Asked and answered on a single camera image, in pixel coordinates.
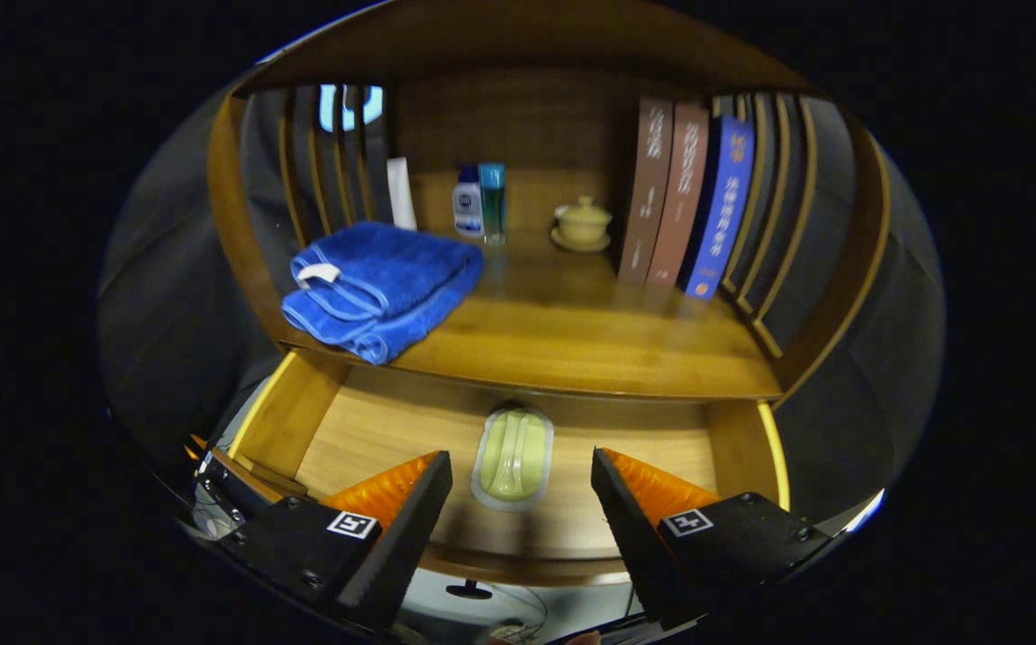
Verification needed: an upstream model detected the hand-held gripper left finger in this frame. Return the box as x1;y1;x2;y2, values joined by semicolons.
200;451;453;632

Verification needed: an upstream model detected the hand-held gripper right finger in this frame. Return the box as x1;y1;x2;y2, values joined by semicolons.
590;448;833;628

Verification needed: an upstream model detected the wooden drawer with black knob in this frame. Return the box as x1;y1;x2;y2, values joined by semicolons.
229;349;792;599

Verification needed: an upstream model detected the wooden countertop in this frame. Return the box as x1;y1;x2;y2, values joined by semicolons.
281;228;783;401

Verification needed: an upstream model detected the wooden cabinet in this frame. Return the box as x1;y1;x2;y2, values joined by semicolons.
209;0;891;592

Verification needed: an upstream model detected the blue folded towel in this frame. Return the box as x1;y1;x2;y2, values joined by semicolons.
281;221;485;366

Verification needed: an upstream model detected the beige lidded teacup with saucer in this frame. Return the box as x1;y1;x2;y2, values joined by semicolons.
551;196;614;254

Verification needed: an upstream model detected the black backdrop cloth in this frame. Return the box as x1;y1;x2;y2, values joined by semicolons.
97;81;946;538

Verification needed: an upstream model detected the blue book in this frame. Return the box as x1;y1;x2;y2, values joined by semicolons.
684;115;756;299

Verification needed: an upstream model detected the reddish brown book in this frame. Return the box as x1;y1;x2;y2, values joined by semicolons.
646;102;710;288

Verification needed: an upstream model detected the white bottle with blue cap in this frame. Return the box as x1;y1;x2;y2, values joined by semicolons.
452;165;485;238

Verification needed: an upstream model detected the dark brown book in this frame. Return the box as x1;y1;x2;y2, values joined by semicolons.
617;97;674;286

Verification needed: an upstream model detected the white tube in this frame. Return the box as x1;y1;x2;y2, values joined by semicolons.
386;157;418;232

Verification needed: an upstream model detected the teal bottle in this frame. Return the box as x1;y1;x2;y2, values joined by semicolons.
479;162;507;247

